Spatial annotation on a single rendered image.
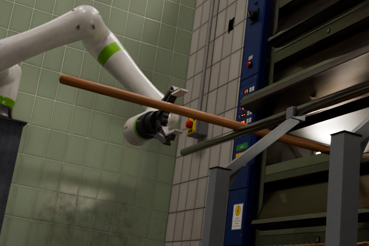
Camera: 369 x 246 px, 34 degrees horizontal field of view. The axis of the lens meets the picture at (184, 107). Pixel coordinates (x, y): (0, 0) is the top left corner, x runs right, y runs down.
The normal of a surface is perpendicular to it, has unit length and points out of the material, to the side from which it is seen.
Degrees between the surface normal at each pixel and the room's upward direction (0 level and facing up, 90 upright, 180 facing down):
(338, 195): 90
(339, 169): 90
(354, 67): 169
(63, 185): 90
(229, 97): 90
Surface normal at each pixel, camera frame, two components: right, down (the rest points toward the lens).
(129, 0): 0.44, -0.22
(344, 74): -0.29, 0.89
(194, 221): -0.89, -0.24
